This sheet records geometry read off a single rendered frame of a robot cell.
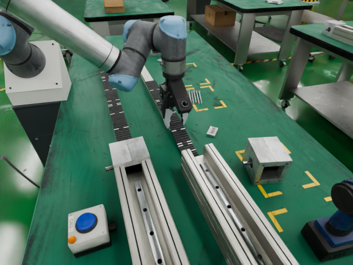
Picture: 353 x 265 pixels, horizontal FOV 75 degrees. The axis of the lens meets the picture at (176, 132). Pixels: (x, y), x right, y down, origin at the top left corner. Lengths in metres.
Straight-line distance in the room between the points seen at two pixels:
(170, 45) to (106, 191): 0.45
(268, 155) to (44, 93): 0.92
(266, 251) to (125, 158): 0.40
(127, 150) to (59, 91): 0.56
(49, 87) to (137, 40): 0.54
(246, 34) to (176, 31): 2.50
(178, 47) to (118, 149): 0.33
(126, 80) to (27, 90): 0.59
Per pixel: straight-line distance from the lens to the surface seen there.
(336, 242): 0.61
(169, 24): 0.67
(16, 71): 1.15
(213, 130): 0.86
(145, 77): 1.18
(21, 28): 1.04
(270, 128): 0.94
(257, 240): 0.57
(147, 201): 0.60
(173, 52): 0.68
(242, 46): 3.16
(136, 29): 0.73
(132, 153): 0.64
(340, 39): 2.13
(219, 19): 4.42
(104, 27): 2.72
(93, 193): 0.70
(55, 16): 0.64
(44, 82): 1.15
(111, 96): 1.04
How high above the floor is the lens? 1.32
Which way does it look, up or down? 39 degrees down
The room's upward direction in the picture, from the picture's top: straight up
